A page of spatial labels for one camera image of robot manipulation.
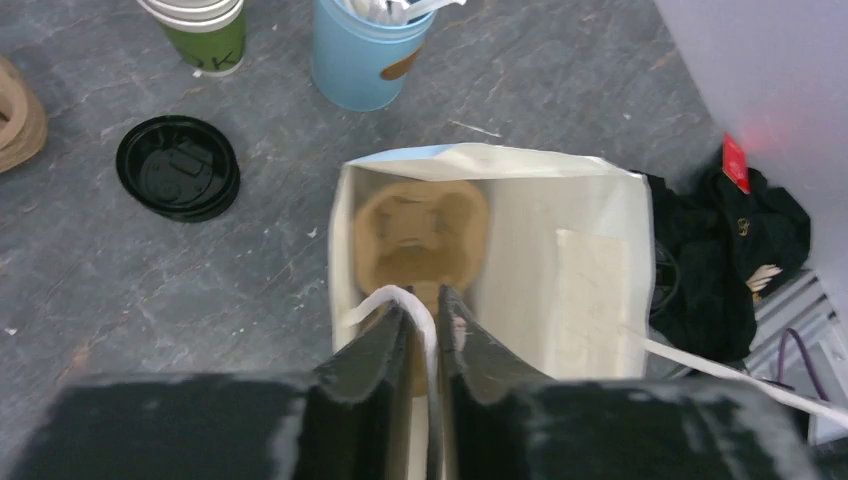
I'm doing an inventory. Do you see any brown cardboard cup carrier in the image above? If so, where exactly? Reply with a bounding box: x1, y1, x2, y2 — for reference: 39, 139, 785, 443
353, 180, 489, 315

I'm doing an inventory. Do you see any white and blue paper bag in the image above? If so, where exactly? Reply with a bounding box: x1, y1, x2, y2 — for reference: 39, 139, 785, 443
327, 142, 848, 480

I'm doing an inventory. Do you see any stack of paper cups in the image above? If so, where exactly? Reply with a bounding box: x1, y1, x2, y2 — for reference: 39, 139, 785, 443
138, 0, 246, 77

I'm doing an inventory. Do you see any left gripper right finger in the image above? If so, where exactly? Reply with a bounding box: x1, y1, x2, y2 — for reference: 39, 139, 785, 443
438, 286, 823, 479

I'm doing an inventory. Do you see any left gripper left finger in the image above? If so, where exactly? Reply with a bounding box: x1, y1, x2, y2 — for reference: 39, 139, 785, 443
13, 306, 412, 479

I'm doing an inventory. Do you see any red emergency button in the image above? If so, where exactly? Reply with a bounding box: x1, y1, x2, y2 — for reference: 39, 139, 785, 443
722, 132, 751, 194

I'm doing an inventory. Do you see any blue straw holder can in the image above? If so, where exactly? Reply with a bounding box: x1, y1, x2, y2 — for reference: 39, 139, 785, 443
310, 0, 436, 112

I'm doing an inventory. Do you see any black cloth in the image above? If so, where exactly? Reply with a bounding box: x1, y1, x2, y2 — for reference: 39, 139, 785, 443
647, 167, 812, 363

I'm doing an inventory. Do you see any stack of black lids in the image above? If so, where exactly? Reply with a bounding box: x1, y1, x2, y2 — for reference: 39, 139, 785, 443
115, 115, 241, 223

